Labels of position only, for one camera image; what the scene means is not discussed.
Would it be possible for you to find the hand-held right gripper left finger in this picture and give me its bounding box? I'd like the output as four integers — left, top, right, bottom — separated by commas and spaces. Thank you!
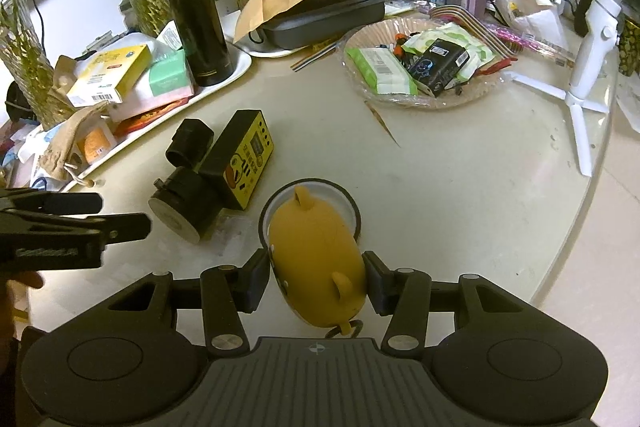
97, 248, 272, 354

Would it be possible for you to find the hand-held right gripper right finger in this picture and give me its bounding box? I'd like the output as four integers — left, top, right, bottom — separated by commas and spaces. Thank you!
362, 251, 540, 353

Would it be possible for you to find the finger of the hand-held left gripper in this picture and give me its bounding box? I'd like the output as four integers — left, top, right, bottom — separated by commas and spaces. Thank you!
0, 188, 103, 215
97, 213, 152, 244

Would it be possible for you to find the yellow pig toy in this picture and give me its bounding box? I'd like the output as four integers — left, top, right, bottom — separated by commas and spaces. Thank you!
268, 186, 368, 339

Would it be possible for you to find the amber tape roll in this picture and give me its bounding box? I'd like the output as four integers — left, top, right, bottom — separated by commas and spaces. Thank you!
259, 178, 362, 258

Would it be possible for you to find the black yellow-faced box device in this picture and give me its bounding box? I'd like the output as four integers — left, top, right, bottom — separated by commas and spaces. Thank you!
200, 109, 275, 211

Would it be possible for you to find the person's left hand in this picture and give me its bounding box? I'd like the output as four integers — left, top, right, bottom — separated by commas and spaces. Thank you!
0, 271, 43, 343

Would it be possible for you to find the orange round packet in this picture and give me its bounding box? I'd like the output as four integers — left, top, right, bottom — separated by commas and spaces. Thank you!
82, 127, 117, 162

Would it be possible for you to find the black round object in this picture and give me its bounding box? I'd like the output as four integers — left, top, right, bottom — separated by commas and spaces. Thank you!
5, 82, 41, 122

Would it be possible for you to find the red flat box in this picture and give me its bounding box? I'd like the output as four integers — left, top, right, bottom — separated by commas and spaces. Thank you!
107, 94, 193, 135

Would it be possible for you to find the brown cardboard piece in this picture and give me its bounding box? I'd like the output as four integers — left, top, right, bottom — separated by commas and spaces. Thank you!
52, 54, 81, 92

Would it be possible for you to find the yellow white carton box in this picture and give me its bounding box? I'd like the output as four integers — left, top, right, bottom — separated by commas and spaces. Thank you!
66, 44, 152, 108

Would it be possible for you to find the brown wooden pick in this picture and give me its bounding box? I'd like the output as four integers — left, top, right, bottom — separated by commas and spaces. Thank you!
364, 99, 402, 149

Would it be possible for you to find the green tissue pack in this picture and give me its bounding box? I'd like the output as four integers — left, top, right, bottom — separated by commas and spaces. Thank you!
137, 49, 196, 100

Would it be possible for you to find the white label packet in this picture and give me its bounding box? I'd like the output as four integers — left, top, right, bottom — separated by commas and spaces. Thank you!
156, 21, 188, 52

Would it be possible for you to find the clear glass dish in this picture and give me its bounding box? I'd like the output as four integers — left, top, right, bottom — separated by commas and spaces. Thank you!
336, 18, 516, 110

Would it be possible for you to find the white tray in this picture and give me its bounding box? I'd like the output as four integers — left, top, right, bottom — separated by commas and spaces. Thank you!
30, 37, 253, 188

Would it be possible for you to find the green wipes pack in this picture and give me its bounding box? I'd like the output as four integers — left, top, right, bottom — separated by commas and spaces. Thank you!
346, 47, 418, 96

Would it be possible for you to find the black thermos bottle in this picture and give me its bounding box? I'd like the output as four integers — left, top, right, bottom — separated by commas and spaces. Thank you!
155, 0, 232, 88

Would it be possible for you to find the black packet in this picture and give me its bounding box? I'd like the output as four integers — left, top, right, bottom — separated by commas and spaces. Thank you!
406, 38, 470, 98

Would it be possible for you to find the white plate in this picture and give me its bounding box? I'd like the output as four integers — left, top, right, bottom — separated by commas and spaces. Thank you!
248, 41, 313, 58

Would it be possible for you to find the light green packet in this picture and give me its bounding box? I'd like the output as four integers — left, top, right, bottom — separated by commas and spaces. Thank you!
402, 23, 496, 82

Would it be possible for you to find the black zip case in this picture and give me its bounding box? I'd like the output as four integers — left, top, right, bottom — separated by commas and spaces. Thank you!
248, 0, 387, 49

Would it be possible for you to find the pink patterned strip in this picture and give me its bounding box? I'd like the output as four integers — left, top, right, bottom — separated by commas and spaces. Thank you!
482, 24, 573, 68

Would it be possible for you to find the stained paper sheet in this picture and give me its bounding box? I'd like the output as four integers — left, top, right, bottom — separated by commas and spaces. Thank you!
616, 77, 640, 132

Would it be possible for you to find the white gimbal tripod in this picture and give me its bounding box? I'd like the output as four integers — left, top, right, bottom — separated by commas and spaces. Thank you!
510, 0, 631, 178

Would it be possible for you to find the gold patterned can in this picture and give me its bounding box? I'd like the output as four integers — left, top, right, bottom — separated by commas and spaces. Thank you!
618, 19, 640, 78

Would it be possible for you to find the brown drawstring pouch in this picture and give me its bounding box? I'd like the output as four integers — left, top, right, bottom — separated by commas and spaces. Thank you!
39, 102, 111, 182

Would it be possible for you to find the rainbow ribbon cable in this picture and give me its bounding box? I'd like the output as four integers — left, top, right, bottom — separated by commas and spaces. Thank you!
430, 4, 516, 55

